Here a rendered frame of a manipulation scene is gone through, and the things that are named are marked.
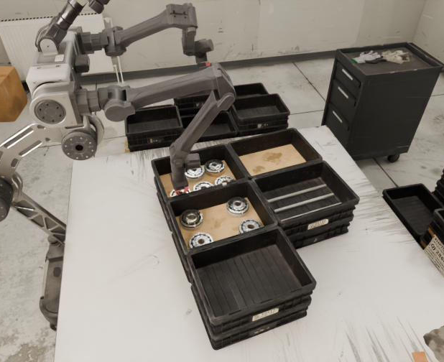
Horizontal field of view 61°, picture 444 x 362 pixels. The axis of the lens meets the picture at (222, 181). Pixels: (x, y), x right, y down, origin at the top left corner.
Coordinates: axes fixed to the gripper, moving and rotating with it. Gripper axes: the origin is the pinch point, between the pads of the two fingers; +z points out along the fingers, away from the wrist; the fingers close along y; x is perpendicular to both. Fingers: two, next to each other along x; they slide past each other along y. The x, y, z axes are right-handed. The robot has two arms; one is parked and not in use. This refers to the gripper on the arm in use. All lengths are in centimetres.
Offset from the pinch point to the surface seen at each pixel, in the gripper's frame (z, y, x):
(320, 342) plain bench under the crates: 17, -78, -32
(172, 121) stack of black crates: 39, 118, -22
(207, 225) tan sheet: 4.0, -20.0, -6.9
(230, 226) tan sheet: 4.0, -23.8, -16.3
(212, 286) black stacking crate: 3.7, -49.4, 0.9
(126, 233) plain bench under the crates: 17.0, -1.0, 28.0
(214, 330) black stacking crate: 2, -67, 6
